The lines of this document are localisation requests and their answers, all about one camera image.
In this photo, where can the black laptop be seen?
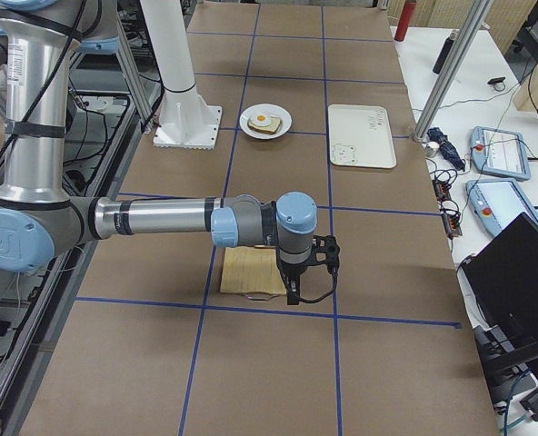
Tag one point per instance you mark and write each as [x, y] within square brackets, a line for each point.
[504, 280]

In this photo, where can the upper blue teach pendant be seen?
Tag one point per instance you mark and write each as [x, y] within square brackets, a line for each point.
[499, 153]

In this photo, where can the white round plate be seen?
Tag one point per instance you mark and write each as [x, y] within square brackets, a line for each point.
[269, 109]

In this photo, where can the bread slice under egg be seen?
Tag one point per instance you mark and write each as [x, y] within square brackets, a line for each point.
[273, 128]

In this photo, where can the red bottle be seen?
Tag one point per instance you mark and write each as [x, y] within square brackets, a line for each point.
[405, 20]

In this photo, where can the folded blue umbrella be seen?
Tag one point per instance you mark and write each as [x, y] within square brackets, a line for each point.
[446, 148]

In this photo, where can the aluminium frame post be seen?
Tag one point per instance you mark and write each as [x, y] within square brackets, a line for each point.
[453, 61]

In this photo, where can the wooden cutting board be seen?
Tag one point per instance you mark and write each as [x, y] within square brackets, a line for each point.
[251, 270]

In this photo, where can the cream bear tray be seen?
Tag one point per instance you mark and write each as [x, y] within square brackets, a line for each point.
[360, 136]

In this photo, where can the fried egg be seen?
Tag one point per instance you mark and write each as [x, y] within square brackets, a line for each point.
[261, 120]

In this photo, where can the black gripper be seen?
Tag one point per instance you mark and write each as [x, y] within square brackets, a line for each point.
[293, 270]

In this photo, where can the blue teach pendant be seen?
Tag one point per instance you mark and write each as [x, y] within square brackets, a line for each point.
[499, 153]
[497, 202]

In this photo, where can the lower blue teach pendant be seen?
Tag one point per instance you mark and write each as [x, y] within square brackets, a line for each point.
[497, 202]

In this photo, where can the black bottle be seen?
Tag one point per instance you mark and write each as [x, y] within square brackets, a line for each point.
[445, 51]

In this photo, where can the black monitor stand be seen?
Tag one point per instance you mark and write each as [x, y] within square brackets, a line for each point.
[500, 359]

